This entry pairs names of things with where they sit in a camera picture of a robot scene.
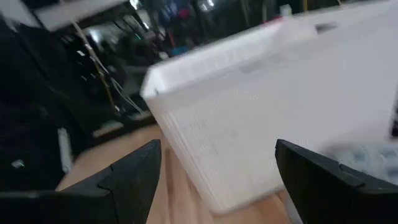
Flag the white plastic basket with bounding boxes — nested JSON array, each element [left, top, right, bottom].
[[139, 0, 398, 216]]

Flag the black aluminium table frame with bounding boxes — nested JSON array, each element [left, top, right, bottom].
[[91, 113, 158, 147]]

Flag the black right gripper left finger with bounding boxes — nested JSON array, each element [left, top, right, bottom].
[[0, 139, 162, 224]]

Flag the white printed wipes packet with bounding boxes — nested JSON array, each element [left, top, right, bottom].
[[322, 141, 398, 184]]

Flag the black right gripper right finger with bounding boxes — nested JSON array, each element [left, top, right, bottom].
[[275, 139, 398, 224]]

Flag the grey desk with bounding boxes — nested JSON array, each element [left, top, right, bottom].
[[0, 0, 131, 34]]

